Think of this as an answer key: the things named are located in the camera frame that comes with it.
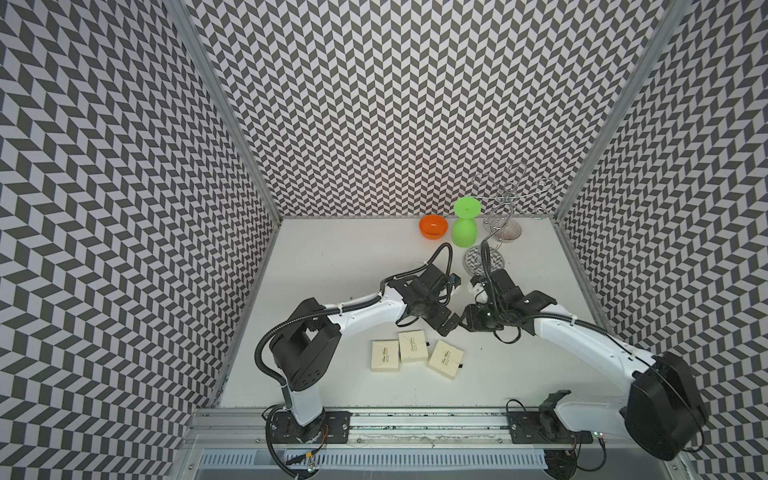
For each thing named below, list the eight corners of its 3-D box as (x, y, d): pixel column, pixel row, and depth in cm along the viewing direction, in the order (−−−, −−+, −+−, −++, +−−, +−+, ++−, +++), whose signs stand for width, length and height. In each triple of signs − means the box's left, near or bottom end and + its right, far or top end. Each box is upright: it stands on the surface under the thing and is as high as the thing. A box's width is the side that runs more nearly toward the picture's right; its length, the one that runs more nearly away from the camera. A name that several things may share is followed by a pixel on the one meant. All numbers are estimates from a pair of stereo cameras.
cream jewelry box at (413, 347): (398, 364, 85) (398, 359, 82) (398, 335, 90) (398, 330, 87) (427, 364, 85) (428, 359, 82) (425, 335, 90) (426, 330, 87)
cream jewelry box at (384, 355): (370, 371, 84) (369, 366, 81) (372, 344, 89) (371, 339, 85) (399, 371, 84) (399, 366, 81) (399, 344, 89) (399, 339, 85)
